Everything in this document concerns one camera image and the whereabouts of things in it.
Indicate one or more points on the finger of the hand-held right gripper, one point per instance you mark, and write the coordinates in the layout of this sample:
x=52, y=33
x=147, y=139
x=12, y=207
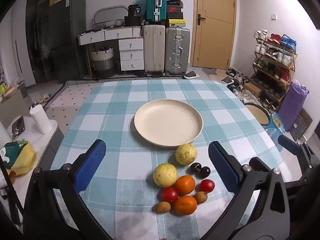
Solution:
x=287, y=143

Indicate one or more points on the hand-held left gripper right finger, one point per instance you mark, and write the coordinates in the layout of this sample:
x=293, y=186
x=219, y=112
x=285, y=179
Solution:
x=222, y=165

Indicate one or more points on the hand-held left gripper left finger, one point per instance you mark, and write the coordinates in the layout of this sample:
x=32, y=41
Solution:
x=91, y=165

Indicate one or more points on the dark purple plum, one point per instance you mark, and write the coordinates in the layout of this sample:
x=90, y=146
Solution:
x=195, y=167
x=205, y=172

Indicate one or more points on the red tomato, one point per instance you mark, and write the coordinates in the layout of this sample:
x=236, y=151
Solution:
x=169, y=194
x=207, y=185

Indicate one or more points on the yellow green citrus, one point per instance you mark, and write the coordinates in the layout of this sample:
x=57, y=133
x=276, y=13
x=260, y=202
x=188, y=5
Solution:
x=186, y=154
x=165, y=175

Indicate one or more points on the brown kiwi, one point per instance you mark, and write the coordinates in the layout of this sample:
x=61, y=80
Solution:
x=200, y=197
x=163, y=207

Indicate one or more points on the orange mandarin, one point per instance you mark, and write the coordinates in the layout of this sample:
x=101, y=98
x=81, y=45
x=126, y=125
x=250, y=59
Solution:
x=185, y=205
x=185, y=184

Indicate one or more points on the cream round plate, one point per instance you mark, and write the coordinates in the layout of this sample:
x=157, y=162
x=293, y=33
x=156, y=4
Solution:
x=168, y=122

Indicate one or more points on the blue stool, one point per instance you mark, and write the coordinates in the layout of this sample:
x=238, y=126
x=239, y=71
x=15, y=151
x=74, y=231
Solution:
x=273, y=136

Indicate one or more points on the blue snack packet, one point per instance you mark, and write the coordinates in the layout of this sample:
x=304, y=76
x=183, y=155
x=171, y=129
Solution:
x=278, y=122

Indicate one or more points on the brown textured box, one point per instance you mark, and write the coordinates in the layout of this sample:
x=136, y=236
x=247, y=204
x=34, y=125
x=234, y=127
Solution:
x=302, y=122

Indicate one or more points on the purple bag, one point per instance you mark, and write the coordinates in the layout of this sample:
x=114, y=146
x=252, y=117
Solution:
x=291, y=105

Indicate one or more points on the round stool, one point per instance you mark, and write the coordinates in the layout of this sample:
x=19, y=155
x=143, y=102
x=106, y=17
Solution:
x=257, y=113

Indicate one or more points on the brown cardboard box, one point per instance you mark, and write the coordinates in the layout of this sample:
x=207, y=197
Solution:
x=252, y=89

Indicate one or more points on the white side table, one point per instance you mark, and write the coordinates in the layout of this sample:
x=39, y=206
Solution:
x=32, y=135

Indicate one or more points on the yellow plastic bag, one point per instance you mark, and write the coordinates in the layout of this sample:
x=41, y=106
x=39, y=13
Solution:
x=25, y=160

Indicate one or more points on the paper towel roll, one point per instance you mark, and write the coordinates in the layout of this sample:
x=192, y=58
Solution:
x=40, y=118

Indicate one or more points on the dotted patterned rug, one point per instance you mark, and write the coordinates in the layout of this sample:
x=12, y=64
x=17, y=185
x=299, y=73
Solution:
x=72, y=97

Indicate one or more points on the shoe rack with shoes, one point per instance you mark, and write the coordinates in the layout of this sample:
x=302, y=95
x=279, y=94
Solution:
x=275, y=67

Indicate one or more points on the green plastic bag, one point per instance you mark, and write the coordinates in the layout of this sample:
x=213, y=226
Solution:
x=11, y=152

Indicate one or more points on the pair of beige slippers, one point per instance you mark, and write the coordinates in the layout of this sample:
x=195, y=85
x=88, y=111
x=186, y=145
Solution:
x=42, y=99

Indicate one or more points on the pile of shoes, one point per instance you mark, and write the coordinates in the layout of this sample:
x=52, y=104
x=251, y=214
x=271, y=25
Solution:
x=235, y=80

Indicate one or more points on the chrome metal holder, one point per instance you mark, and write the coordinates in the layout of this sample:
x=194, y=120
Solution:
x=18, y=127

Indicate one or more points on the grey door mat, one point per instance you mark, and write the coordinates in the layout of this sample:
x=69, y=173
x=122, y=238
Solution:
x=209, y=71

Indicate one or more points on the grey slipper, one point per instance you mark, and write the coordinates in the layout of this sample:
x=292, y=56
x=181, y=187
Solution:
x=191, y=75

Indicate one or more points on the woven laundry basket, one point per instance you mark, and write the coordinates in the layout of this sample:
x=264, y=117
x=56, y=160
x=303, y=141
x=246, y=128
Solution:
x=102, y=60

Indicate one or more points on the silver suitcase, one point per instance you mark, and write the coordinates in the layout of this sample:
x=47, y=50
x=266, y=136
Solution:
x=177, y=50

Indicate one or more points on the dark grey fridge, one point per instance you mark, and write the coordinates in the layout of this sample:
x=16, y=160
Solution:
x=67, y=42

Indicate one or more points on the white desk with drawers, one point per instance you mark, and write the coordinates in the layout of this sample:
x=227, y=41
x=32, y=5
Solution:
x=131, y=45

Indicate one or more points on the wooden door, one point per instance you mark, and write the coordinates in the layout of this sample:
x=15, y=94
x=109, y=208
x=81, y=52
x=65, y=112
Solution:
x=215, y=37

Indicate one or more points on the beige suitcase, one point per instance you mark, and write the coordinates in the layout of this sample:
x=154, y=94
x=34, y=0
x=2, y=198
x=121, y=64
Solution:
x=154, y=50

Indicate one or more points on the dark glass cabinet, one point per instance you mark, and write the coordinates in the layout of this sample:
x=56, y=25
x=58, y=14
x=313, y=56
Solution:
x=37, y=42

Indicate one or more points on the black bag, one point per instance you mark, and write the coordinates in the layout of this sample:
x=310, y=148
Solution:
x=135, y=11

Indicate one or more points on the red black shoe box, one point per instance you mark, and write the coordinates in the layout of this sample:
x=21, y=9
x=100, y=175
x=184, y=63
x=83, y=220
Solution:
x=174, y=9

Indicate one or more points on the teal suitcase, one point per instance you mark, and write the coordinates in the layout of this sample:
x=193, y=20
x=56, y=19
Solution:
x=155, y=2

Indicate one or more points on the white arched frame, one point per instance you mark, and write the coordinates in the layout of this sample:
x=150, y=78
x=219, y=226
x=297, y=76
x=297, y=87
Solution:
x=110, y=8

